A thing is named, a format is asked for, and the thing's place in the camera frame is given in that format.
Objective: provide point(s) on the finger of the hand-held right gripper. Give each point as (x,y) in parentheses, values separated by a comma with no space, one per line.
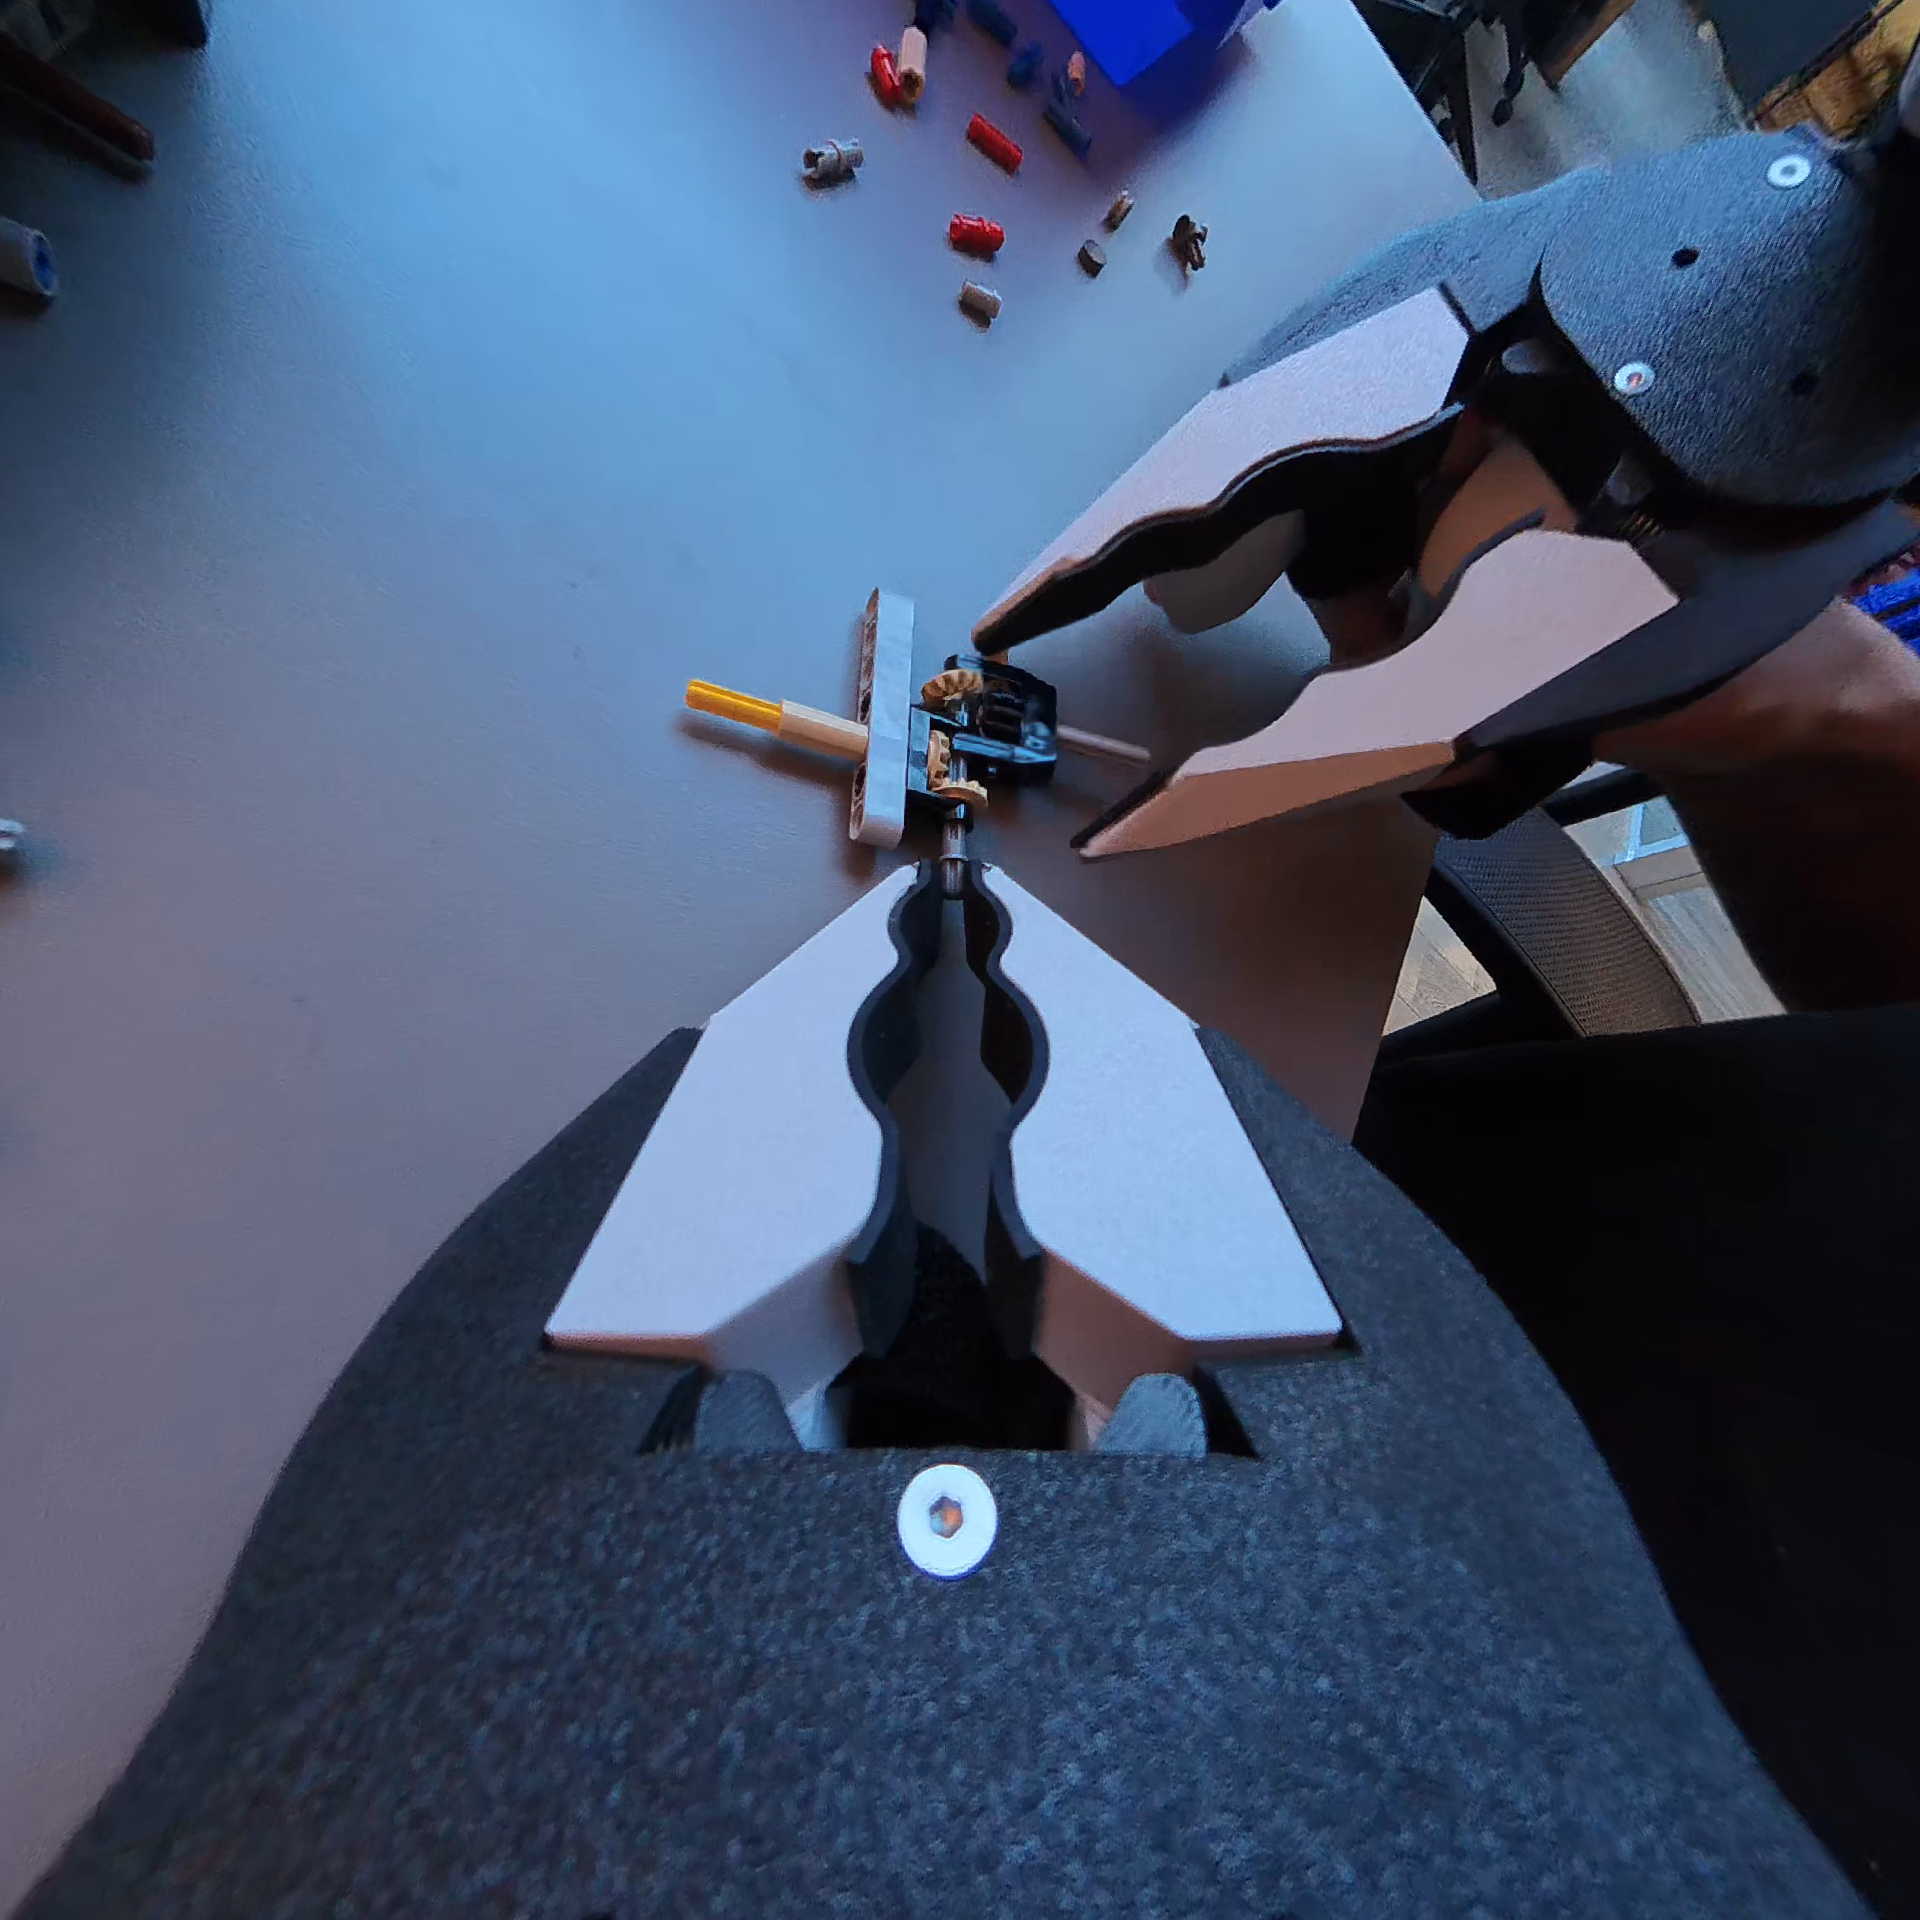
(1425,675)
(1245,435)

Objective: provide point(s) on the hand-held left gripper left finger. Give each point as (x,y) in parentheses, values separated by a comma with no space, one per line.
(721,1184)

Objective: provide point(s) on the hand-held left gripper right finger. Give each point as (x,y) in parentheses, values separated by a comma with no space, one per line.
(1171,1184)

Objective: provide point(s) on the small lego gear assembly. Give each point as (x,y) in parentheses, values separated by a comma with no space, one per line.
(889,704)

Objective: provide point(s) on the black lego connector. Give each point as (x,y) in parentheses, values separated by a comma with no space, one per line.
(1189,243)

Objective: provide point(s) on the red lego pin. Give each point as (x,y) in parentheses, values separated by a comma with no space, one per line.
(975,234)
(993,142)
(884,74)

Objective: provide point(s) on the group of blue lego pins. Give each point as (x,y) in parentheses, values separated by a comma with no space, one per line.
(1069,129)

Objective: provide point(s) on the grey lego axle connector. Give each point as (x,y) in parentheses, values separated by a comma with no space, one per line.
(833,163)

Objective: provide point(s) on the black office chair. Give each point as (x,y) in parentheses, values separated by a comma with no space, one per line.
(1575,931)

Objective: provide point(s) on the blue plastic bin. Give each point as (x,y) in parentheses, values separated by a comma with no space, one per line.
(1155,39)

